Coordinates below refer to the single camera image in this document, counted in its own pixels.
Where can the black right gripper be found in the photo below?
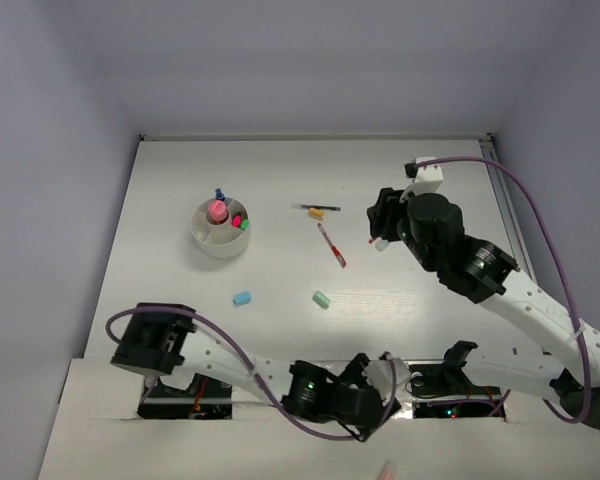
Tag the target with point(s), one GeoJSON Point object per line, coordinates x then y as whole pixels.
{"type": "Point", "coordinates": [388, 203]}

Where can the black pink highlighter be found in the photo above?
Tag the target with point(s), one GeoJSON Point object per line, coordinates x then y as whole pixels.
{"type": "Point", "coordinates": [237, 220]}

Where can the red gel pen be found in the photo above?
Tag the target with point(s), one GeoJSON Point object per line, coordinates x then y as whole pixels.
{"type": "Point", "coordinates": [337, 254]}

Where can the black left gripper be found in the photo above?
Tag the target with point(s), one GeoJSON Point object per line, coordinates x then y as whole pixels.
{"type": "Point", "coordinates": [359, 367]}

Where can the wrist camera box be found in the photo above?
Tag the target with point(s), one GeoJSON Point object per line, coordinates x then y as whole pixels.
{"type": "Point", "coordinates": [387, 374]}
{"type": "Point", "coordinates": [424, 178]}

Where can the pink pencil-shaped highlighter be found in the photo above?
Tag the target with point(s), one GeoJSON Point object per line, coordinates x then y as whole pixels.
{"type": "Point", "coordinates": [387, 472]}

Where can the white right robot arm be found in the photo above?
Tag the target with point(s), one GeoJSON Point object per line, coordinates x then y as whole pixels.
{"type": "Point", "coordinates": [567, 371]}

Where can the foil covered front beam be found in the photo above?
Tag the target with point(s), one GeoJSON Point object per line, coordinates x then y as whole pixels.
{"type": "Point", "coordinates": [277, 376]}

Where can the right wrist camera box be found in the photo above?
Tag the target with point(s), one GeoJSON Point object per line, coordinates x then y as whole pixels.
{"type": "Point", "coordinates": [424, 178]}

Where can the pale green highlighter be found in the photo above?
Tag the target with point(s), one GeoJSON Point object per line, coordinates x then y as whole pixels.
{"type": "Point", "coordinates": [381, 245]}

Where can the yellow cap eraser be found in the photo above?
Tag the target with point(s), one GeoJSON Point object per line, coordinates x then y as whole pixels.
{"type": "Point", "coordinates": [315, 213]}

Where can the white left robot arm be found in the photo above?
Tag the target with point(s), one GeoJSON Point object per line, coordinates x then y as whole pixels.
{"type": "Point", "coordinates": [159, 340]}

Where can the white round pen holder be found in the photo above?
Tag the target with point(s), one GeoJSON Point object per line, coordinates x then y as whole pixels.
{"type": "Point", "coordinates": [221, 241]}

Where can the pink crayon bottle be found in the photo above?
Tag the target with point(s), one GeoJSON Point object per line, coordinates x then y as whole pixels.
{"type": "Point", "coordinates": [217, 212]}

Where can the aluminium side rail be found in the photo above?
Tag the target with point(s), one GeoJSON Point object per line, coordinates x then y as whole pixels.
{"type": "Point", "coordinates": [511, 224]}

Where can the blue eraser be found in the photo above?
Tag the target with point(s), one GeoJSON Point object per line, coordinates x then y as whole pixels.
{"type": "Point", "coordinates": [242, 298]}

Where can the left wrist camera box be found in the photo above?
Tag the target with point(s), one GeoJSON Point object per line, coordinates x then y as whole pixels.
{"type": "Point", "coordinates": [387, 374]}

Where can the green eraser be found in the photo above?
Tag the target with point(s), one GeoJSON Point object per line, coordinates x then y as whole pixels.
{"type": "Point", "coordinates": [321, 300]}

